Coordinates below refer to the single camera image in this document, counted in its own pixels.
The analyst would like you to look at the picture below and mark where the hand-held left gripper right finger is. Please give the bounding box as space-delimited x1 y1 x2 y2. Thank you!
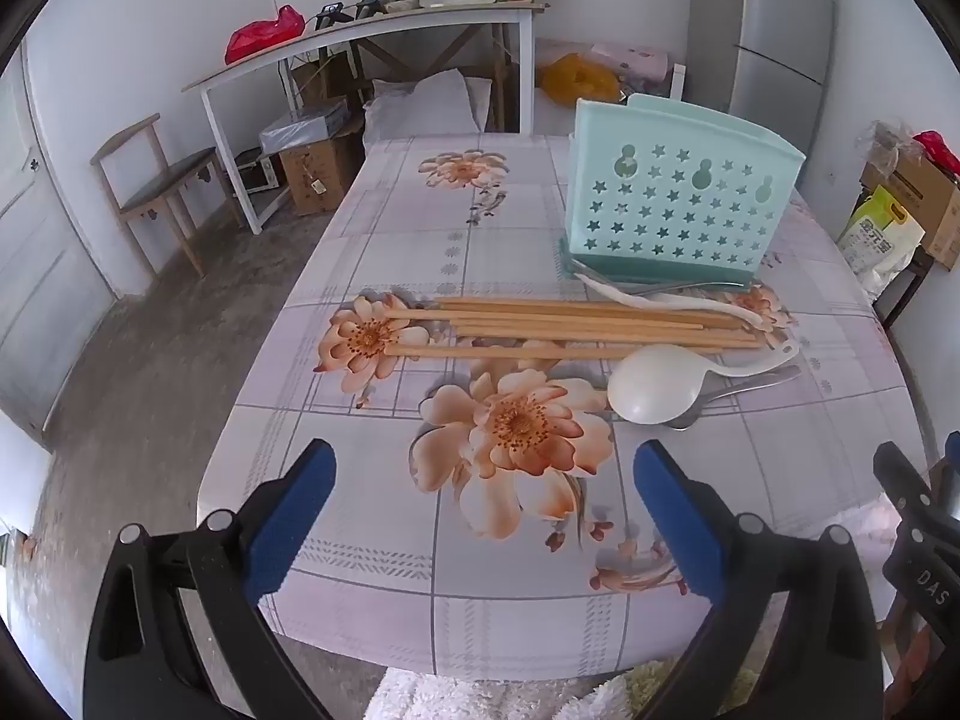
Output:
632 439 886 720

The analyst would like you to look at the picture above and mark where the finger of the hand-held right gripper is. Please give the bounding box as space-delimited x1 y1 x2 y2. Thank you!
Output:
872 441 955 616
937 431 960 518

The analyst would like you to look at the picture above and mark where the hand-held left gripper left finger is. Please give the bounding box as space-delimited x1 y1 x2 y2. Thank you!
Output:
82 439 338 720

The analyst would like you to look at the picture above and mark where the white rice paddle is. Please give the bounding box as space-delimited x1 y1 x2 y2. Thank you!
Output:
606 343 800 425

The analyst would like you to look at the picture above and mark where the metal spoon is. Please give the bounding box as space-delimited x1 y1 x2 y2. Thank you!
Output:
664 365 805 432

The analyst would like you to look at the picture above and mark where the white soup spoon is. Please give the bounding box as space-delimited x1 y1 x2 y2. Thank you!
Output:
574 272 773 331

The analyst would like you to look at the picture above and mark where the pile of wooden chopsticks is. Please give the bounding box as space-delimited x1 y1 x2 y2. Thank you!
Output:
382 297 770 359

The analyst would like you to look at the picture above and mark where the teal star-cut utensil holder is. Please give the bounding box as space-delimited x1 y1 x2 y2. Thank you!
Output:
559 94 807 293

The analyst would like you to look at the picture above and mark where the floral tablecloth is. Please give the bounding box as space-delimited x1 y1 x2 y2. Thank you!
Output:
196 133 931 680

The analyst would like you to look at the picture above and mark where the dark wooden stool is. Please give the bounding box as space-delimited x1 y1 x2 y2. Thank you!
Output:
874 247 935 327

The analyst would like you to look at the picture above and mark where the white and yellow rice bag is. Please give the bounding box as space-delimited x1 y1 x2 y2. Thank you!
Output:
836 187 927 297

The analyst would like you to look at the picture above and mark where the white fluffy garment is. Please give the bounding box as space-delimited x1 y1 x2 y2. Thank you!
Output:
364 658 751 720

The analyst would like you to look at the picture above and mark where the open cardboard box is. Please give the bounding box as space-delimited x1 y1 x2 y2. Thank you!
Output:
859 154 960 271

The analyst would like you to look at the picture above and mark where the crumpled red bag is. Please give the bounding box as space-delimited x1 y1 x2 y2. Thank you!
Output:
913 130 960 173

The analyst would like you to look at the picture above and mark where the crinkled clear wrapper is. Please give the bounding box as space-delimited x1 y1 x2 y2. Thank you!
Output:
862 120 920 166

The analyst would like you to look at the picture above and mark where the printed cardboard box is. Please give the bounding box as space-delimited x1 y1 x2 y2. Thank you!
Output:
279 131 366 215

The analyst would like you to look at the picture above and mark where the silver metal case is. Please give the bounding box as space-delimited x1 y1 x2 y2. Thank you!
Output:
234 148 282 196

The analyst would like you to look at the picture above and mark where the white door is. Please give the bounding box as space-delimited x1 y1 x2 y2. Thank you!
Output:
0 52 117 436

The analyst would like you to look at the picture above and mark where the wooden chair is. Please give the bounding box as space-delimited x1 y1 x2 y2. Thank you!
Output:
90 114 245 278

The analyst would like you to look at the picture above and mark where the plastic wrapped grey box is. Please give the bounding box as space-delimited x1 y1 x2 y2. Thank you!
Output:
259 109 353 158

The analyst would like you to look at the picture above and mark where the white sack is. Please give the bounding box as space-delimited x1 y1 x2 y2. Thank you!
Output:
364 67 492 143

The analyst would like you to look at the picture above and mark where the silver refrigerator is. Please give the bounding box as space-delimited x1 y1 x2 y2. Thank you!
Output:
729 0 835 155

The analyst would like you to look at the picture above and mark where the yellow plastic bag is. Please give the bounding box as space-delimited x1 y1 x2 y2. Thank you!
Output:
541 52 627 106

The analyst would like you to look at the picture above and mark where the pink floral box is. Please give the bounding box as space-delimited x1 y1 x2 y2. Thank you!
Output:
589 41 672 83

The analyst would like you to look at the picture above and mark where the red plastic bag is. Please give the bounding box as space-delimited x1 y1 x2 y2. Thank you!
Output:
225 5 307 65

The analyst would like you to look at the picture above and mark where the white desk with wooden top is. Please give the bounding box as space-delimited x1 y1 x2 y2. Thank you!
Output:
180 0 547 235

